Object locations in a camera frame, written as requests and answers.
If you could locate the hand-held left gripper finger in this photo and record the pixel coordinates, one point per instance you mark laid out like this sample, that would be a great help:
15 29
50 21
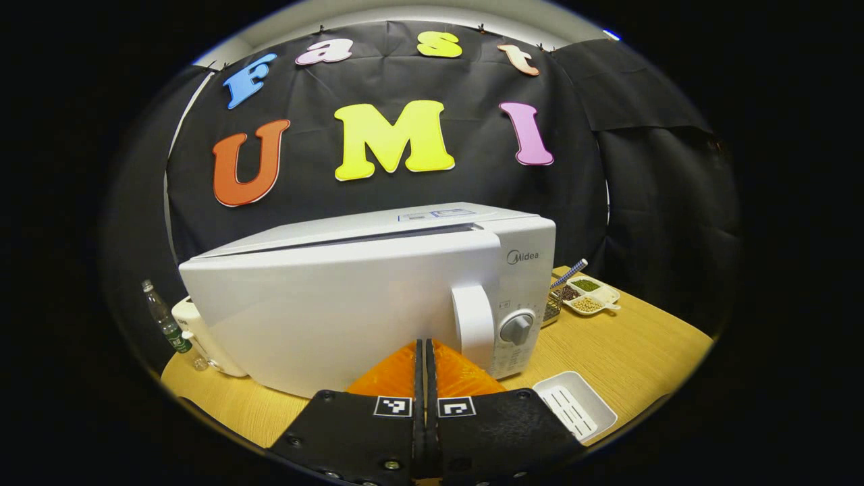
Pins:
430 405
418 405

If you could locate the white rectangular plastic tray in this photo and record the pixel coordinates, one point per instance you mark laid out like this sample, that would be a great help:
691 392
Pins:
574 405

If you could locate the white toaster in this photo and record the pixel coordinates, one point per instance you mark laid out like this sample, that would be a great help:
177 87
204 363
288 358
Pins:
183 316

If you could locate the white microwave oven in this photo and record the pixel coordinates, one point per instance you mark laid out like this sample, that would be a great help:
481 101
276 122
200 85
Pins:
337 304

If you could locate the white divided dish of beans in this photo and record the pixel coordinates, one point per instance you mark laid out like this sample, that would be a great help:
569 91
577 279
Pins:
587 297

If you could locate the clear plastic water bottle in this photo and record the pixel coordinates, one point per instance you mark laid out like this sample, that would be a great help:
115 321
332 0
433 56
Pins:
165 317

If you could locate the black backdrop cloth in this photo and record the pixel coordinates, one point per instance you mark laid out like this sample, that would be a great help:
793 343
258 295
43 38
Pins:
472 182

